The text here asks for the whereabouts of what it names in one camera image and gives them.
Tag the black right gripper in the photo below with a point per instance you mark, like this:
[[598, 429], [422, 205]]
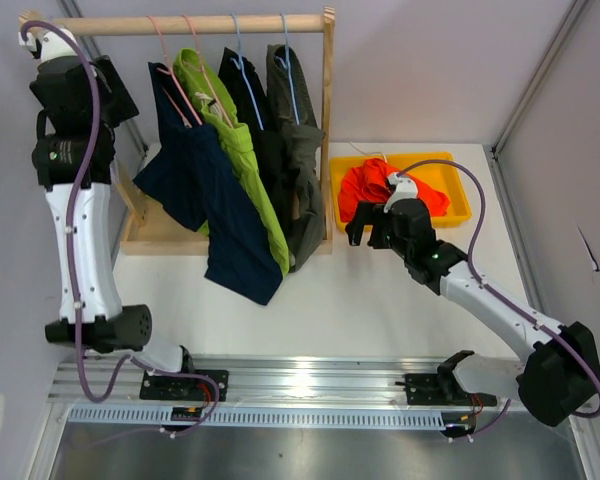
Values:
[[364, 216]]

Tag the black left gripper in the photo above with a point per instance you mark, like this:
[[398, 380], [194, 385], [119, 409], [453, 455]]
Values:
[[120, 102]]

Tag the orange shorts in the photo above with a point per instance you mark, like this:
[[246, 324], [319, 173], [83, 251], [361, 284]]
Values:
[[367, 183]]

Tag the pink hanger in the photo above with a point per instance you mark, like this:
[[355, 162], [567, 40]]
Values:
[[170, 71], [201, 68]]

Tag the black shorts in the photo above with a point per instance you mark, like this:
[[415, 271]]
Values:
[[245, 88]]

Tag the olive grey shorts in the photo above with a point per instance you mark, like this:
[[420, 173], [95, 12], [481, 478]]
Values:
[[302, 142]]

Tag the lime green shorts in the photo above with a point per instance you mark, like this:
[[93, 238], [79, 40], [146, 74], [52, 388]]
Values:
[[236, 143]]

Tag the navy blue shorts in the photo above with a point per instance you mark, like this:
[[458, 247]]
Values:
[[191, 177]]

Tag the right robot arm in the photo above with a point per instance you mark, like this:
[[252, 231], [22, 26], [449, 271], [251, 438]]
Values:
[[556, 371]]

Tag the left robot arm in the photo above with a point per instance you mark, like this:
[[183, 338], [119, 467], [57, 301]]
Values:
[[72, 158]]

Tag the yellow plastic tray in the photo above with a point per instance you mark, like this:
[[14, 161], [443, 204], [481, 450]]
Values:
[[441, 177]]

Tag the wooden clothes rack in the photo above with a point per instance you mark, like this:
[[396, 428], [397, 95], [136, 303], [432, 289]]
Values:
[[148, 230]]

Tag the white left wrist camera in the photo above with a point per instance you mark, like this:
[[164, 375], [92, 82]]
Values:
[[46, 45]]

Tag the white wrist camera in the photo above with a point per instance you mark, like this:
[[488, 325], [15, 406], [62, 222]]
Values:
[[46, 45], [402, 187]]

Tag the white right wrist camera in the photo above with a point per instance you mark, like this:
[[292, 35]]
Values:
[[402, 187]]

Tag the aluminium mounting rail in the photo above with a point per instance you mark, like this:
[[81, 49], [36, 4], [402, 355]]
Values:
[[283, 382]]

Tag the white slotted cable duct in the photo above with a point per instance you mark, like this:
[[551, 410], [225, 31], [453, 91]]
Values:
[[393, 419]]

